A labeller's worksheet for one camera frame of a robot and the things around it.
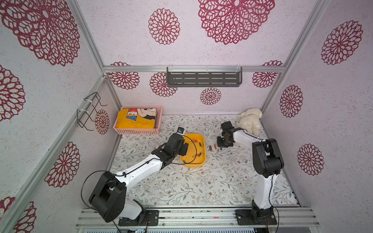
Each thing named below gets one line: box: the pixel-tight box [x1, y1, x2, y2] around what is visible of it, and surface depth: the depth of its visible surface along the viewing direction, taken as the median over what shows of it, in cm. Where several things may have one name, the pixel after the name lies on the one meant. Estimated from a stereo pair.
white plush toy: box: [236, 108, 263, 136], surface depth 109 cm
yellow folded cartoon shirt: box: [116, 107, 157, 129], surface depth 111 cm
